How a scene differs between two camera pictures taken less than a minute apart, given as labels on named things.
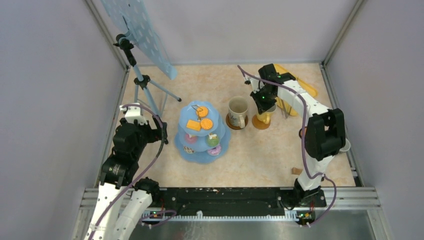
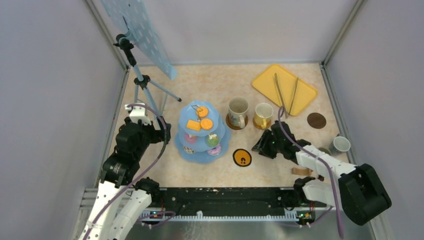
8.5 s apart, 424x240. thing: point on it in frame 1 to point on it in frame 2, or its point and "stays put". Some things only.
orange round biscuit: x=203 y=113 stays put
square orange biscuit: x=193 y=125 stays put
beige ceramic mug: x=238 y=107 stays put
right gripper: x=261 y=107 to x=262 y=146
